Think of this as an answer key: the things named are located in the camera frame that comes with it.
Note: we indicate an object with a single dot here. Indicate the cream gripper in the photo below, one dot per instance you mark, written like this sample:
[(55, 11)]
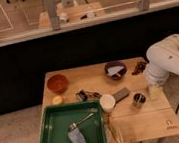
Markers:
[(154, 91)]

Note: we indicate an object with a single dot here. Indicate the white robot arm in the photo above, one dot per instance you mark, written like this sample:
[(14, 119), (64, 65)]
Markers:
[(163, 59)]

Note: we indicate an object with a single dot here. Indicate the green plastic tray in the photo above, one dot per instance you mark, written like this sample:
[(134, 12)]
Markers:
[(57, 120)]

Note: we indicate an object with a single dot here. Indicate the small metal tin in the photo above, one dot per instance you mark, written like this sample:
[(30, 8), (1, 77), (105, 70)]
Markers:
[(139, 100)]

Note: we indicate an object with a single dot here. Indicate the wooden board table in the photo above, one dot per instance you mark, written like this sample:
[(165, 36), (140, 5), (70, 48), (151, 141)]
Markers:
[(154, 119)]

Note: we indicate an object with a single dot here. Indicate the dark purple bowl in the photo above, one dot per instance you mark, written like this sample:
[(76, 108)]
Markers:
[(115, 70)]

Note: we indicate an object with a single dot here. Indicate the white paper cup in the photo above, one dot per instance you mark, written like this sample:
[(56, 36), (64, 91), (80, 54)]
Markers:
[(107, 103)]

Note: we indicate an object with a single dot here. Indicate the clear plastic wrapper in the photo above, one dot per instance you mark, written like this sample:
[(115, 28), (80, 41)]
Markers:
[(112, 131)]

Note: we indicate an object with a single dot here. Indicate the metal spoon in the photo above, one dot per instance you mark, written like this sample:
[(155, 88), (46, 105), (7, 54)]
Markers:
[(74, 125)]

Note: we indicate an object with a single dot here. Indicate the blue grey sponge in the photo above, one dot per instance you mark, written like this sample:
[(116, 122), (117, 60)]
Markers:
[(76, 136)]

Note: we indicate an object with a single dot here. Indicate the orange brown bowl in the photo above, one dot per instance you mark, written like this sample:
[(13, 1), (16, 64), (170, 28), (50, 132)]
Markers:
[(57, 83)]

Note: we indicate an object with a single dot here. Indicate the small yellow round object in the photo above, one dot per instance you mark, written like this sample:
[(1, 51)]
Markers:
[(57, 100)]

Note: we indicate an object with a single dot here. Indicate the background wooden board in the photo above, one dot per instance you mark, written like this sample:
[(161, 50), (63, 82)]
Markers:
[(73, 14)]

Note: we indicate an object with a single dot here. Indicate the grey metal post middle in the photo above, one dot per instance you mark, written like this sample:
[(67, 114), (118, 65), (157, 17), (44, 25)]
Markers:
[(52, 14)]

